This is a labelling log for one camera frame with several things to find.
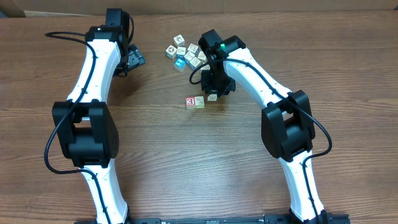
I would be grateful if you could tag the yellow-sided block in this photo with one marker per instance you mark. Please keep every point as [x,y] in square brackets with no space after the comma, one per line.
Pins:
[199,102]

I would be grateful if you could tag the top red picture block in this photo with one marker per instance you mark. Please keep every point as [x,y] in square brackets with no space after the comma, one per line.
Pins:
[179,41]

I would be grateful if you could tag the white block blue print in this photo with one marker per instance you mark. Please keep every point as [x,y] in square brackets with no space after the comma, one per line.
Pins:
[181,51]

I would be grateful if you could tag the red number three block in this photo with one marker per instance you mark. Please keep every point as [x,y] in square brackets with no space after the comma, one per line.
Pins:
[190,102]

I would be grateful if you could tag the left red circle block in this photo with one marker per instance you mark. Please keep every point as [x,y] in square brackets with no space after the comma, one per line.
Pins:
[171,52]

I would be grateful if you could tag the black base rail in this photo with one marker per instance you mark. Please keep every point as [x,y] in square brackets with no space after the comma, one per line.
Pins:
[217,221]

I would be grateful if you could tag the white block orange side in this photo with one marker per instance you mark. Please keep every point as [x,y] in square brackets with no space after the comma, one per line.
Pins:
[206,67]

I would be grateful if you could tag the green print block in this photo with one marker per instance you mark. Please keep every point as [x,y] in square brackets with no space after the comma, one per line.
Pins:
[193,49]

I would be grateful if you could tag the blue-sided block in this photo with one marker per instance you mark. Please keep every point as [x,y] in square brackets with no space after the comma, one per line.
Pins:
[180,64]

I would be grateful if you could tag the green letter R block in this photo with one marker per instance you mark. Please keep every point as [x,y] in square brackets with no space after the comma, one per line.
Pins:
[212,97]

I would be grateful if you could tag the white block lower left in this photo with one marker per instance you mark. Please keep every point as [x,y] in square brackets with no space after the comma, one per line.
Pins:
[195,63]

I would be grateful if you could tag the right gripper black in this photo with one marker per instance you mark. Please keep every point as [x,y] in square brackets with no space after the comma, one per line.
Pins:
[209,86]

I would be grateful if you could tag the white block centre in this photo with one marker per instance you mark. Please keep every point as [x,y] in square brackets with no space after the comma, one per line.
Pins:
[188,56]

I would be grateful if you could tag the white block green side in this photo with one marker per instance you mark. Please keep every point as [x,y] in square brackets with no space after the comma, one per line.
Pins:
[202,57]

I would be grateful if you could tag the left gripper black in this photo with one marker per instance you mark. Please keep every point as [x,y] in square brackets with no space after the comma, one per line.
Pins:
[135,57]

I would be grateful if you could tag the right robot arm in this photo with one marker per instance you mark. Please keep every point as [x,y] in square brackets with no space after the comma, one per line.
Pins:
[287,124]

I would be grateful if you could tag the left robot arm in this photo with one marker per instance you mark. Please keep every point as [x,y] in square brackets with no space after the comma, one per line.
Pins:
[84,126]

